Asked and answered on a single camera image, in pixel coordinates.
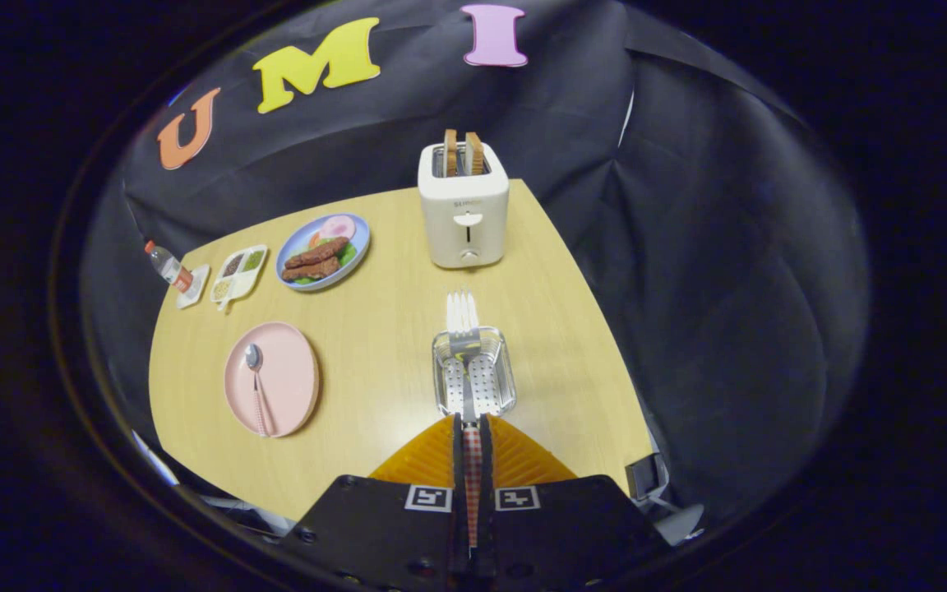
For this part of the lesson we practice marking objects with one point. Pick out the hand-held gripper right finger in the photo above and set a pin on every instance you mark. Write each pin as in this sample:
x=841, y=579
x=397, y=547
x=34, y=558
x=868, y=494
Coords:
x=572, y=526

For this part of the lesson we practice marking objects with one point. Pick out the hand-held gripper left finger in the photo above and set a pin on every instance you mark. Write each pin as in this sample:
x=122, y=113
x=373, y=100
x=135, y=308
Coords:
x=375, y=526

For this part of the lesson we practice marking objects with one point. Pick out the clear cutlery basket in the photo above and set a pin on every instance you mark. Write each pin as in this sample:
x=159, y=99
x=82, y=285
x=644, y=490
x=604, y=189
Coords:
x=494, y=386

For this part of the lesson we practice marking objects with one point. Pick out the pink plate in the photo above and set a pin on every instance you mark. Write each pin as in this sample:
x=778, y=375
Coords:
x=288, y=370

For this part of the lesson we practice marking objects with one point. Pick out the white paper sheet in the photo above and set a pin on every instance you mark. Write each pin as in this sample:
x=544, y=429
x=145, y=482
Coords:
x=157, y=462

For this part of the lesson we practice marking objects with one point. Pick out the brown meat patty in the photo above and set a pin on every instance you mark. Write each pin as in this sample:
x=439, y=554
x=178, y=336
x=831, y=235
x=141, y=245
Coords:
x=313, y=269
x=321, y=251

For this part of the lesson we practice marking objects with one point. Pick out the green lettuce leaf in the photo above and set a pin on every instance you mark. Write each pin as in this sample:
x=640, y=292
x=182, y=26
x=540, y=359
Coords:
x=348, y=255

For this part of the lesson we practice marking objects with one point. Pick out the white divided dish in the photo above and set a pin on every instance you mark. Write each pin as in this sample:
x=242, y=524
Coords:
x=239, y=285

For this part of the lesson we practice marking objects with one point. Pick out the white square coaster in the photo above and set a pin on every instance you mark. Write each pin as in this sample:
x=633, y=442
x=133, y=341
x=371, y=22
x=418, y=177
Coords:
x=196, y=289

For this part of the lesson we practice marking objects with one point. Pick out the blue plate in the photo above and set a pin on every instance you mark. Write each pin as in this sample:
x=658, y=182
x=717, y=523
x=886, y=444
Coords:
x=299, y=238

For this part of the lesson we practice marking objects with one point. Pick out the pink ham slice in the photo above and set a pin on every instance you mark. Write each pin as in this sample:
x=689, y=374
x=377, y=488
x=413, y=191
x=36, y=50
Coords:
x=338, y=226

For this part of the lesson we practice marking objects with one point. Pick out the white toaster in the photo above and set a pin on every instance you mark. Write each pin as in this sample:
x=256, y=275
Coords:
x=461, y=205

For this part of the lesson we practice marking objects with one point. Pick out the water bottle red cap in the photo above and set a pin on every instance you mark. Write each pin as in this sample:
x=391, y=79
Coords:
x=168, y=265

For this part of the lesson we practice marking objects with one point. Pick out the toasted bread slice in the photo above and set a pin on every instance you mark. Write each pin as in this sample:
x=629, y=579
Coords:
x=474, y=154
x=450, y=152

